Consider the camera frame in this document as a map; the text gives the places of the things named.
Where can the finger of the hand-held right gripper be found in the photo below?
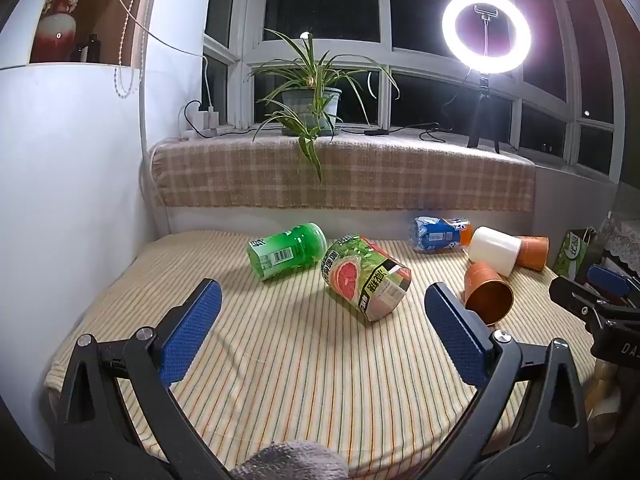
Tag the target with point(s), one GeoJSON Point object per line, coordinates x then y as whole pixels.
{"type": "Point", "coordinates": [607, 280]}
{"type": "Point", "coordinates": [575, 297]}

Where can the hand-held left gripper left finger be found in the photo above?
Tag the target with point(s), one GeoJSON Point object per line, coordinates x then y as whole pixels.
{"type": "Point", "coordinates": [192, 332]}

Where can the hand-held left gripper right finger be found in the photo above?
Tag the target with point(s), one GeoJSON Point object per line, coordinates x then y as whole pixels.
{"type": "Point", "coordinates": [457, 340]}

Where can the copper orange cup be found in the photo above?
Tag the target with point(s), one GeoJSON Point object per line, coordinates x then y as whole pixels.
{"type": "Point", "coordinates": [487, 294]}

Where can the white cup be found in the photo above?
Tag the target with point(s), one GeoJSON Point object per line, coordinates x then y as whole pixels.
{"type": "Point", "coordinates": [492, 251]}

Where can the green paper box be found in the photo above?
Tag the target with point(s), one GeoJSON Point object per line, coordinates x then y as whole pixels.
{"type": "Point", "coordinates": [574, 256]}

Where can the white lace cloth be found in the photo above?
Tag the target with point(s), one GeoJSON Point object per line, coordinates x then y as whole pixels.
{"type": "Point", "coordinates": [622, 240]}

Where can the blue white plastic bottle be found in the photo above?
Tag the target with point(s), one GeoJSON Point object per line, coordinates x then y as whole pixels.
{"type": "Point", "coordinates": [440, 234]}

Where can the striped bed sheet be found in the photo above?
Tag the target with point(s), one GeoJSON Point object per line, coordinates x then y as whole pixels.
{"type": "Point", "coordinates": [300, 375]}

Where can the green plastic bottle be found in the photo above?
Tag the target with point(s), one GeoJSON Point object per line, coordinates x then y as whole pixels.
{"type": "Point", "coordinates": [287, 251]}

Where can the grey knitted cloth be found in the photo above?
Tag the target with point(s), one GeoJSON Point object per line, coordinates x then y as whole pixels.
{"type": "Point", "coordinates": [290, 462]}

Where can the checked beige cloth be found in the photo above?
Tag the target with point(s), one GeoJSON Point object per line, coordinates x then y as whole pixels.
{"type": "Point", "coordinates": [350, 175]}

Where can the white power strip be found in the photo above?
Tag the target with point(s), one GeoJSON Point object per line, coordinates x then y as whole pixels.
{"type": "Point", "coordinates": [197, 134]}

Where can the black tripod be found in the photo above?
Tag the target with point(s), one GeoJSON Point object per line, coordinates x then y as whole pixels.
{"type": "Point", "coordinates": [483, 110]}

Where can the white charger plug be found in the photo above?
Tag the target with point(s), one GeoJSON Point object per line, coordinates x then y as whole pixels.
{"type": "Point", "coordinates": [205, 117]}

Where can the potted spider plant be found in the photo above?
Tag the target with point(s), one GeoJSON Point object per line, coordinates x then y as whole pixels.
{"type": "Point", "coordinates": [312, 105]}

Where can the dark bottle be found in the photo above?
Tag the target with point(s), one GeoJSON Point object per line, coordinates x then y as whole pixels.
{"type": "Point", "coordinates": [94, 49]}

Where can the red white vase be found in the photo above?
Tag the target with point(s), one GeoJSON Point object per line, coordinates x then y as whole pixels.
{"type": "Point", "coordinates": [57, 30]}

